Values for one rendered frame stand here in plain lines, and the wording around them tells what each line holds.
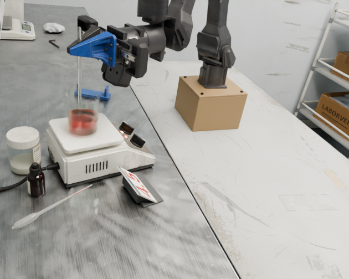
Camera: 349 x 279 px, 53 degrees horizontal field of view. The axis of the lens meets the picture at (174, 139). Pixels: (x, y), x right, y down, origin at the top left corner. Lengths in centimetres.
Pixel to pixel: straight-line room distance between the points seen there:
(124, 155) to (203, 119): 29
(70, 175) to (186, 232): 24
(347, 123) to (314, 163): 183
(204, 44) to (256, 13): 162
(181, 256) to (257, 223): 18
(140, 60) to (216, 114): 39
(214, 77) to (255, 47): 166
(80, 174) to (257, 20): 202
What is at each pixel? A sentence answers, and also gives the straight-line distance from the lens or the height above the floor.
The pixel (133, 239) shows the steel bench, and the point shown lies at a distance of 62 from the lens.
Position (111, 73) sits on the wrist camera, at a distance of 70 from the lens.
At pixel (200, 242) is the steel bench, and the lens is 64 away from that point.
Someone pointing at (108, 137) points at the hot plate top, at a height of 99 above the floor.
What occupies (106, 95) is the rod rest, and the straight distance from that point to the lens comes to 104.
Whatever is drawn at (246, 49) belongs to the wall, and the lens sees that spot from 256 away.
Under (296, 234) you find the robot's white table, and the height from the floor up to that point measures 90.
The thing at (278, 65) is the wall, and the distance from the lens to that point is 277.
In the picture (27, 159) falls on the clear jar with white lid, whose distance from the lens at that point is 73.
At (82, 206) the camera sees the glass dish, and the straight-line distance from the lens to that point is 66.
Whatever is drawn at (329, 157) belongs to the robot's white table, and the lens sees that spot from 101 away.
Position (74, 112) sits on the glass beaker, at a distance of 67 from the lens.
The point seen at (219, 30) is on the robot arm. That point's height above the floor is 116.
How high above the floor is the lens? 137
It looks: 32 degrees down
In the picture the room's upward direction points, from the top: 10 degrees clockwise
